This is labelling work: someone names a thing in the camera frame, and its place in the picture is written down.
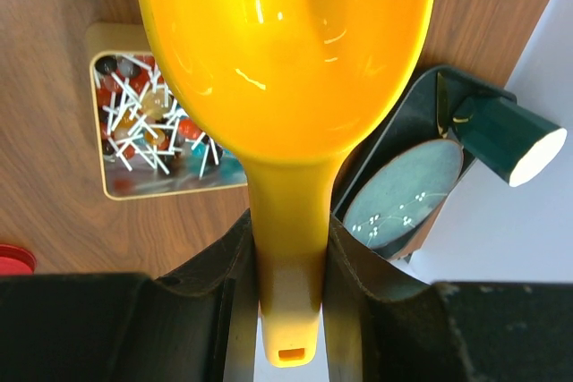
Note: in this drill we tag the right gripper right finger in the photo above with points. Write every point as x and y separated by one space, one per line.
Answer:
381 324

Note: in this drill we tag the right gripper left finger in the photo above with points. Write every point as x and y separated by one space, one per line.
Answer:
196 323

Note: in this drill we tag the gold tin of lollipops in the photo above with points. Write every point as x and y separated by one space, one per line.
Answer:
148 145

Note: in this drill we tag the yellow plastic scoop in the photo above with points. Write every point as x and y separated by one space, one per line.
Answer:
290 87

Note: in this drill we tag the black serving tray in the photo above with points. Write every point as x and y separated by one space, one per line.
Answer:
410 123

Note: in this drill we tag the dark teal plate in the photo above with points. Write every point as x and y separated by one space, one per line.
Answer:
385 213

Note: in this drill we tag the red jar lid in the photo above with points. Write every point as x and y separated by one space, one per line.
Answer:
15 261

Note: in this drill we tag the dark green paper cup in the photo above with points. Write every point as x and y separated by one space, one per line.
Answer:
513 142

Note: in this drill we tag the gold fork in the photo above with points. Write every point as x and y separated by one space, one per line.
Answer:
442 106

